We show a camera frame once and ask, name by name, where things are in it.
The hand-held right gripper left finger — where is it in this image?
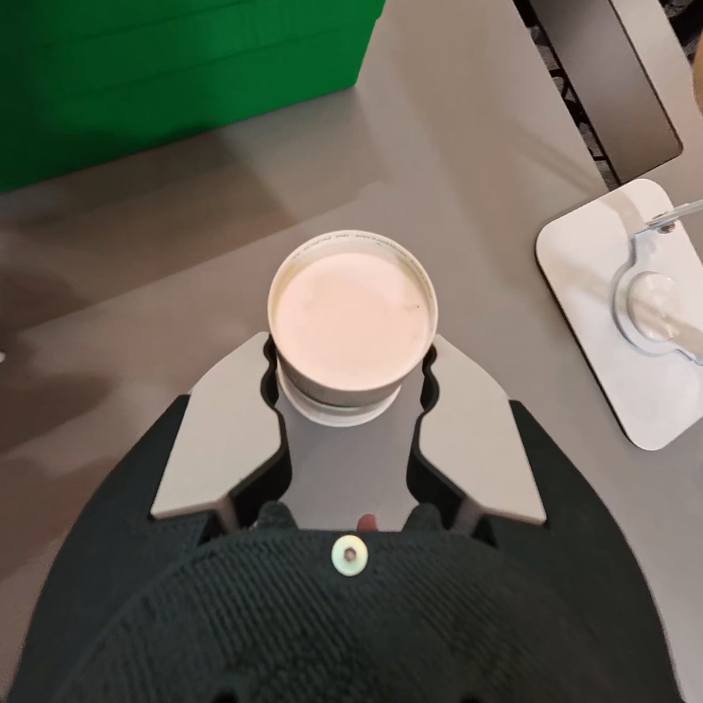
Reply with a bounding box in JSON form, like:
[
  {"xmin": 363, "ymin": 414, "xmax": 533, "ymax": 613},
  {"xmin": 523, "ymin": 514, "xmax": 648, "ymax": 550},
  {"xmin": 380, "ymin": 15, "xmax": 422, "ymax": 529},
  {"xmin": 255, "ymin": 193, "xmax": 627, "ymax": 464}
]
[{"xmin": 151, "ymin": 332, "xmax": 292, "ymax": 531}]

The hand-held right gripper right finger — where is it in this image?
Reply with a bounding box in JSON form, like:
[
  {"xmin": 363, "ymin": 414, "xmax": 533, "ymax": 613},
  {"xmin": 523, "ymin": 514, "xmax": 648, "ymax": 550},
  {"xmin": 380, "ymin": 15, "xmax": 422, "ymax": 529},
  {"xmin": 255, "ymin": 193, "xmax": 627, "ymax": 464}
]
[{"xmin": 406, "ymin": 335, "xmax": 548, "ymax": 542}]

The white paper cup green band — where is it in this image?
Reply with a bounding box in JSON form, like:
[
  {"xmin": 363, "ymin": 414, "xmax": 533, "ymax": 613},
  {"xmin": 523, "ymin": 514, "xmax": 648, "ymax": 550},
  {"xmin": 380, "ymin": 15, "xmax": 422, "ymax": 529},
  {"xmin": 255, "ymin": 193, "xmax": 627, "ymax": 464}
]
[{"xmin": 267, "ymin": 230, "xmax": 440, "ymax": 428}]

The green plastic bin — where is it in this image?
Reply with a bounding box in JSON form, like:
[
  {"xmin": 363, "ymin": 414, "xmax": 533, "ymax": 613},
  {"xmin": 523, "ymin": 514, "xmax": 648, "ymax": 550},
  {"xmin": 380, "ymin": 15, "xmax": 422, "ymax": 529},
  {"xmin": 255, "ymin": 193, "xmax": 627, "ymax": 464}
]
[{"xmin": 0, "ymin": 0, "xmax": 387, "ymax": 194}]

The grey desk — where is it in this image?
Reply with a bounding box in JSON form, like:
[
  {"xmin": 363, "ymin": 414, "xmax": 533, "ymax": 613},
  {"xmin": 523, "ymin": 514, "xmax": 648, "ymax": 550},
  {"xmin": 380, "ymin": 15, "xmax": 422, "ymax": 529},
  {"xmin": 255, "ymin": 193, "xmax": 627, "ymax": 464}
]
[{"xmin": 0, "ymin": 0, "xmax": 703, "ymax": 703}]

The wooden document stand white base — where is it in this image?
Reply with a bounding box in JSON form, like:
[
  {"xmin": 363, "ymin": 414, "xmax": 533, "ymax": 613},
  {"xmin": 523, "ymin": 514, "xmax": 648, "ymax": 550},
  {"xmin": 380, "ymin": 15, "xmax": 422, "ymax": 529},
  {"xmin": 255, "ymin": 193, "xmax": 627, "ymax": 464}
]
[{"xmin": 535, "ymin": 49, "xmax": 703, "ymax": 451}]

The dark desk cable flap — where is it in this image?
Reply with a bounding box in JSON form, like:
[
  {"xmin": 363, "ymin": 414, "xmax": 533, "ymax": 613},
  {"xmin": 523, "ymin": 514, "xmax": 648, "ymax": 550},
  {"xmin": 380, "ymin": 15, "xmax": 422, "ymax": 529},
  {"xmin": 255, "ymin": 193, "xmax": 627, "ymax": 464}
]
[{"xmin": 530, "ymin": 0, "xmax": 684, "ymax": 185}]

